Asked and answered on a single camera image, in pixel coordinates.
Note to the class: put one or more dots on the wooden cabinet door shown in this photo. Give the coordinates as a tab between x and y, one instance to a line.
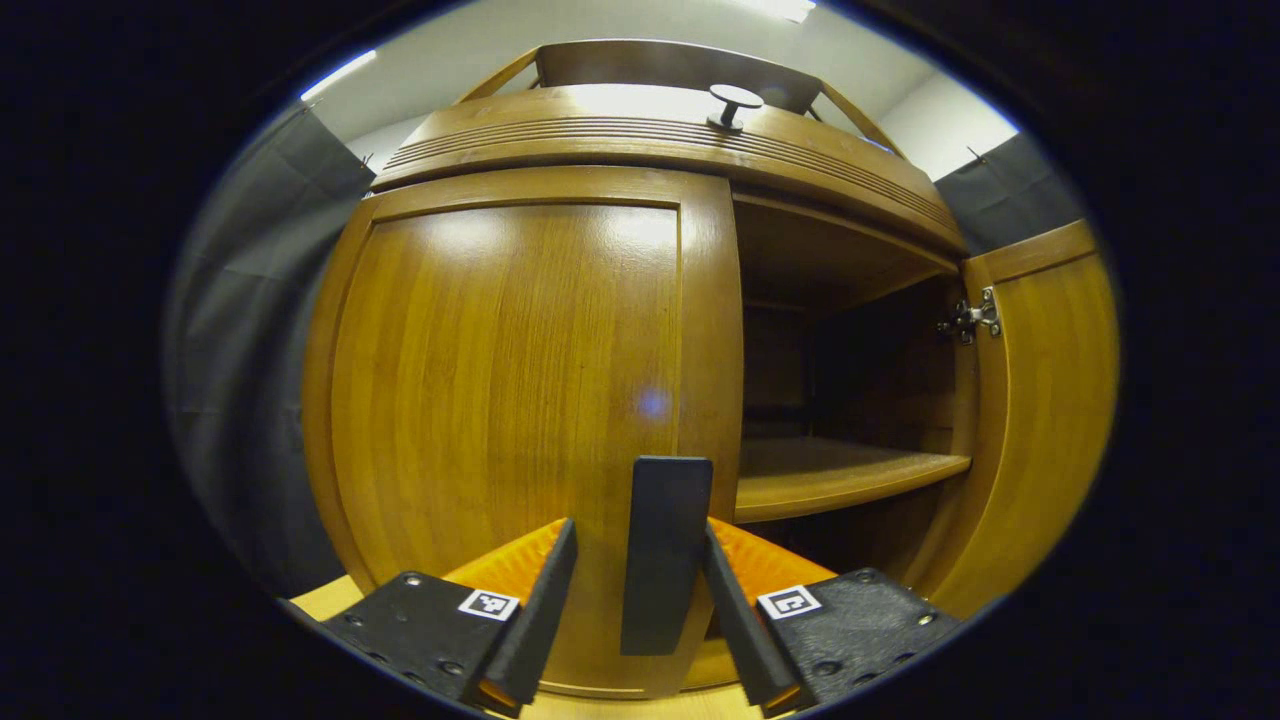
1050	420
500	380

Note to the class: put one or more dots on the ceiling light panel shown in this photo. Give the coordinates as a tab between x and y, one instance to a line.
338	75

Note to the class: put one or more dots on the metal right door hinge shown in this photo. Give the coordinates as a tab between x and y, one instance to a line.
970	318

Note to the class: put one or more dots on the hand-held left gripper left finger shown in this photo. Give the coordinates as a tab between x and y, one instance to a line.
540	620

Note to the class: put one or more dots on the wooden cabinet shelf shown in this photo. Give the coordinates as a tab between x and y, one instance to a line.
830	475

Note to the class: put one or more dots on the wooden grooved drawer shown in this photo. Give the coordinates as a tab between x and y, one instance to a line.
600	125

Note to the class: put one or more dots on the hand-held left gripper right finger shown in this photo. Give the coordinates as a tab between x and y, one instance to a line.
740	630

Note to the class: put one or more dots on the wooden double-door shoe cabinet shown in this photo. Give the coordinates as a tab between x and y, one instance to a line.
880	370

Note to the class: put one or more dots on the black round drawer knob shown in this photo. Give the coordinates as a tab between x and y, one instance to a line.
734	98

